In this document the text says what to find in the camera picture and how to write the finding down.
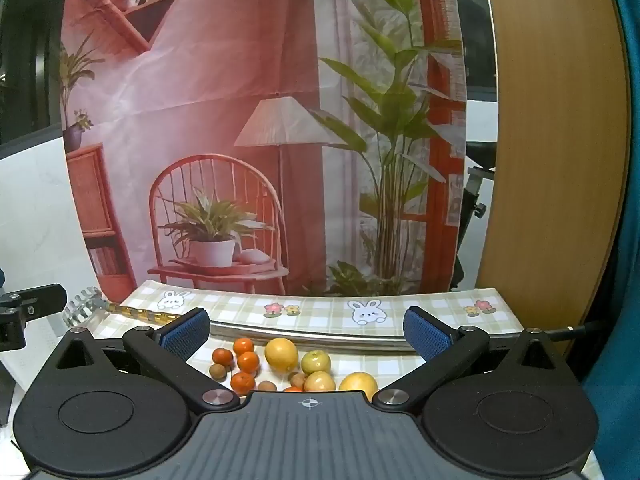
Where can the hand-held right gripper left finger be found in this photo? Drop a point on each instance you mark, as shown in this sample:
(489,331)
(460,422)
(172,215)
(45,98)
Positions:
(185,334)

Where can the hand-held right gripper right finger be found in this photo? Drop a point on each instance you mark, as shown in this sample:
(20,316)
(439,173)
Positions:
(427,335)

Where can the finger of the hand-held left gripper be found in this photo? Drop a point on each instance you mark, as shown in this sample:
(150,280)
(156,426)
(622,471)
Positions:
(35,300)

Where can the yellow lemon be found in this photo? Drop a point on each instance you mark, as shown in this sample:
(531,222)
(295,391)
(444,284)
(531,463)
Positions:
(281,355)
(357,382)

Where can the yellow-green plum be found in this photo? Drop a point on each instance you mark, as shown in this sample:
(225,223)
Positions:
(315,361)

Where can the brown longan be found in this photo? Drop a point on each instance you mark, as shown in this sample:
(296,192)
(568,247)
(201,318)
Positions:
(266,386)
(217,371)
(298,379)

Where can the checkered bunny print tablecloth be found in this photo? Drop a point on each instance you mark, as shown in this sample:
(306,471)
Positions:
(325,310)

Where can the telescopic metal back scratcher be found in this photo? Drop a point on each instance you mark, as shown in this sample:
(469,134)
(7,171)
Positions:
(300,336)

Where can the tan-yellow plum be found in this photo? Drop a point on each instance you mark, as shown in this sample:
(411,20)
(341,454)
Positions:
(319,381)

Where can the black chair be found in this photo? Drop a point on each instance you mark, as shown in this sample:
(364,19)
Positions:
(472,175)

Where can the teal curtain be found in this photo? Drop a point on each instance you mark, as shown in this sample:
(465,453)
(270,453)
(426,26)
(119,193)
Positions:
(627,260)

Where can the round wooden board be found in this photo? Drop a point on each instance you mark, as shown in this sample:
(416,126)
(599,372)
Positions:
(550,160)

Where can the printed room scene backdrop cloth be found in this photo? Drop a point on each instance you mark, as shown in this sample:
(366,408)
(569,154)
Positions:
(225,85)

